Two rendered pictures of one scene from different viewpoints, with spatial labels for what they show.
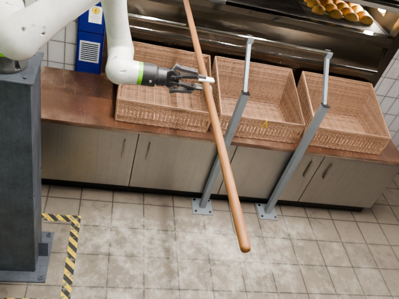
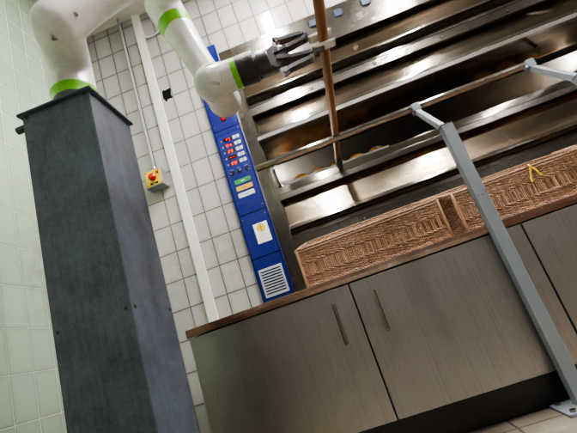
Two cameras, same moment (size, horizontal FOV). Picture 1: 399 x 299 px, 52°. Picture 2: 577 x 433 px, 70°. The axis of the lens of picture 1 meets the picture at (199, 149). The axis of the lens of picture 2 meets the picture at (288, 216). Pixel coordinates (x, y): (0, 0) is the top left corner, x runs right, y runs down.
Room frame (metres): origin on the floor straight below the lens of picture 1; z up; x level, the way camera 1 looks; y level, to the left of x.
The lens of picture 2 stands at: (0.42, -0.11, 0.40)
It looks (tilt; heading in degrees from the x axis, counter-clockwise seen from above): 17 degrees up; 24
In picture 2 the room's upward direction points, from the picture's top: 19 degrees counter-clockwise
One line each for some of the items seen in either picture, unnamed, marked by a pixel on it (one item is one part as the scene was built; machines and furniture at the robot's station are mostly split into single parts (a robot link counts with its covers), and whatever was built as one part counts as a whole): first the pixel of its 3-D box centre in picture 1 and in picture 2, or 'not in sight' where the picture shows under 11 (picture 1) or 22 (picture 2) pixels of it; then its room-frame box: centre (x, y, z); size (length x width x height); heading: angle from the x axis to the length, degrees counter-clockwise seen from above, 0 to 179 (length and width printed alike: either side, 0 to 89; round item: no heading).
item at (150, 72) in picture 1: (149, 74); (248, 69); (1.39, 0.28, 1.20); 0.12 x 0.06 x 0.09; 19
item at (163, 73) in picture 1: (167, 77); (271, 59); (1.41, 0.21, 1.20); 0.09 x 0.07 x 0.08; 109
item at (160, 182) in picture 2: not in sight; (156, 179); (2.03, 1.27, 1.46); 0.10 x 0.07 x 0.10; 108
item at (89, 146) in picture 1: (219, 148); (528, 302); (2.23, -0.13, 0.29); 2.42 x 0.56 x 0.58; 108
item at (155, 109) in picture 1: (165, 85); (367, 240); (2.10, 0.32, 0.72); 0.56 x 0.49 x 0.28; 107
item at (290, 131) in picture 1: (255, 99); (505, 191); (2.28, -0.24, 0.72); 0.56 x 0.49 x 0.28; 109
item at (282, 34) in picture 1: (260, 37); (458, 153); (2.54, -0.15, 1.02); 1.79 x 0.11 x 0.19; 108
